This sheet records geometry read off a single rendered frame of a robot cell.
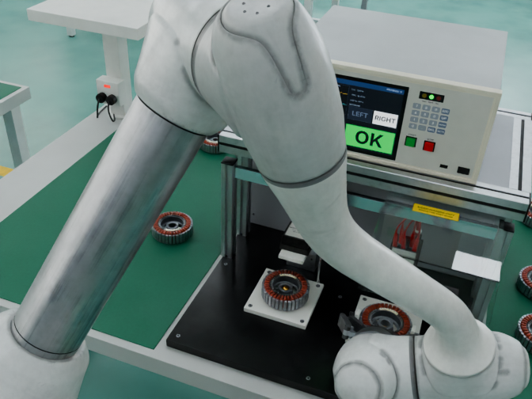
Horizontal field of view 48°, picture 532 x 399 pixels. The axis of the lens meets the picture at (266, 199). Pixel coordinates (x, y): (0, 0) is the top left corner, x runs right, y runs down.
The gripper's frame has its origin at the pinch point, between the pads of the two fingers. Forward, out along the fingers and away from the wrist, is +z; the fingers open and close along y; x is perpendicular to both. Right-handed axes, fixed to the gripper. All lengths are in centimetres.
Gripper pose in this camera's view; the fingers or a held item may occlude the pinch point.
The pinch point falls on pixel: (385, 324)
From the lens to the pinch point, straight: 133.8
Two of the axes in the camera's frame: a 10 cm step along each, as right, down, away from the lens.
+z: 2.8, -0.2, 9.6
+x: 2.2, -9.7, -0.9
